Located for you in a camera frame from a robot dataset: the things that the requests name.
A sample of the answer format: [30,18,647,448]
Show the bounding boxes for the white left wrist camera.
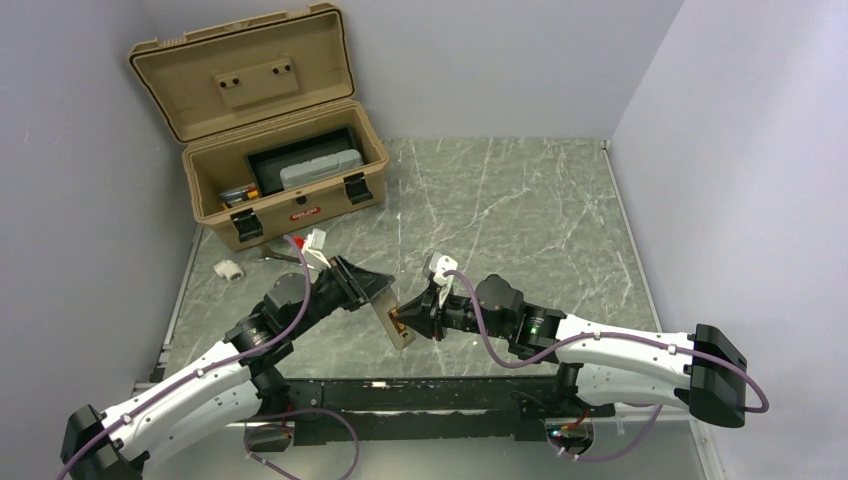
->
[293,228,330,271]

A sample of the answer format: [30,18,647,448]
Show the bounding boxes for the white plastic pipe fitting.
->
[213,259,244,282]

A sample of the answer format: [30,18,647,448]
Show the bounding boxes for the white remote control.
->
[371,287,417,350]

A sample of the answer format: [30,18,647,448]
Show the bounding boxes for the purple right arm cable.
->
[442,270,771,464]

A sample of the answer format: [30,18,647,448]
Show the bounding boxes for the pack of batteries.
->
[219,184,260,209]

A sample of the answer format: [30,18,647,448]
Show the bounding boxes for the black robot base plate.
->
[249,375,615,446]

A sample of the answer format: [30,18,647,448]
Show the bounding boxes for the grey plastic case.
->
[279,149,364,190]

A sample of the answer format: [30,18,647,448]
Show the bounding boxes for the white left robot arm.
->
[58,256,395,479]

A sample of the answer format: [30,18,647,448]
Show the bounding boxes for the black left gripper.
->
[288,253,395,338]

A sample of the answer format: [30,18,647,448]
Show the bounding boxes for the tan plastic toolbox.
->
[128,2,389,251]

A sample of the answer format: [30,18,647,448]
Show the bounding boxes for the silver open-end wrench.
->
[256,244,300,265]

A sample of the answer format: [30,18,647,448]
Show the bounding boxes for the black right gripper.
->
[395,283,511,340]

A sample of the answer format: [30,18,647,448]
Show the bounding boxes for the black tray in toolbox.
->
[245,126,365,196]

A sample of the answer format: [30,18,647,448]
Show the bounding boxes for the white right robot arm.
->
[389,274,752,428]

